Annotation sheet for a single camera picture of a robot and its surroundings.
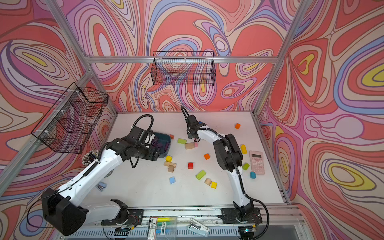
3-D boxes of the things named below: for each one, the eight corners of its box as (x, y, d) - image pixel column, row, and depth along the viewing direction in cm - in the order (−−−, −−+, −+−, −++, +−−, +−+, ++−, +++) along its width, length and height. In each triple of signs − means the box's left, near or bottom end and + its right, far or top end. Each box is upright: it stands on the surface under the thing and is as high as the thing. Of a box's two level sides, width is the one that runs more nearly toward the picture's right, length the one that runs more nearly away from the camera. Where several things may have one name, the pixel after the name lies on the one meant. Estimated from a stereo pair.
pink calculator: (251, 173, 90) (253, 171, 88) (249, 151, 100) (250, 150, 98) (265, 175, 90) (266, 173, 88) (261, 153, 99) (262, 151, 97)
